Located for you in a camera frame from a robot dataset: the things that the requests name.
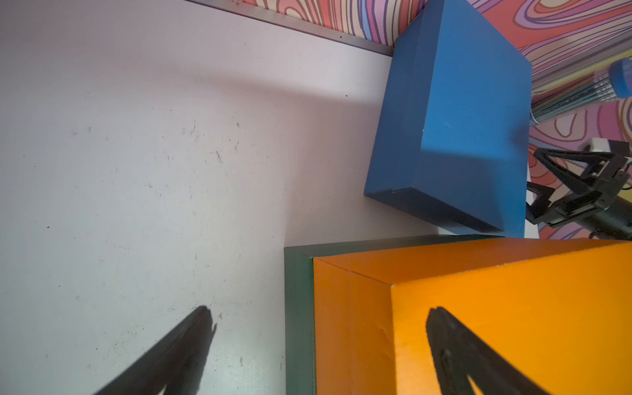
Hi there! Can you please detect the orange shoebox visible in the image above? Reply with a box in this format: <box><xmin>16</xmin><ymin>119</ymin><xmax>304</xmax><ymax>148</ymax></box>
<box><xmin>314</xmin><ymin>239</ymin><xmax>631</xmax><ymax>394</ymax></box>

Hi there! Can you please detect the blue shoebox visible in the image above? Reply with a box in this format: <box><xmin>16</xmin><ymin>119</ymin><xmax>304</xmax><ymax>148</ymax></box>
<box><xmin>365</xmin><ymin>1</ymin><xmax>533</xmax><ymax>238</ymax></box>

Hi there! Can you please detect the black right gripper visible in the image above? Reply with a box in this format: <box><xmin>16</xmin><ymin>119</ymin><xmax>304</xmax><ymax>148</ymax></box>
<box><xmin>526</xmin><ymin>148</ymin><xmax>631</xmax><ymax>241</ymax></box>

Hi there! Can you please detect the clear pencil tube blue cap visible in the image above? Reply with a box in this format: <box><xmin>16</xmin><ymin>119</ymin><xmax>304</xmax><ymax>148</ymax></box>
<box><xmin>531</xmin><ymin>58</ymin><xmax>631</xmax><ymax>125</ymax></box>

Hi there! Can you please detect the green shoebox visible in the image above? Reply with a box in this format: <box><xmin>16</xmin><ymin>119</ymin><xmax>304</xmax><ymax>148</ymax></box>
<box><xmin>284</xmin><ymin>235</ymin><xmax>489</xmax><ymax>394</ymax></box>

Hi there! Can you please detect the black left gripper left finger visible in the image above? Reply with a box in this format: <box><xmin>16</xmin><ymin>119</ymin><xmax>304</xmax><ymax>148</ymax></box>
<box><xmin>97</xmin><ymin>306</ymin><xmax>217</xmax><ymax>394</ymax></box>

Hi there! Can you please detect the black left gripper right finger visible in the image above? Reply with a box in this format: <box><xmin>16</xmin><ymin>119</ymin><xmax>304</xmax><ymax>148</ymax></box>
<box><xmin>426</xmin><ymin>307</ymin><xmax>546</xmax><ymax>394</ymax></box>

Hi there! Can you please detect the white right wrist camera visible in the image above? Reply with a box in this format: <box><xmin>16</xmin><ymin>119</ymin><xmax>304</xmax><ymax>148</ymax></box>
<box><xmin>580</xmin><ymin>138</ymin><xmax>631</xmax><ymax>157</ymax></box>

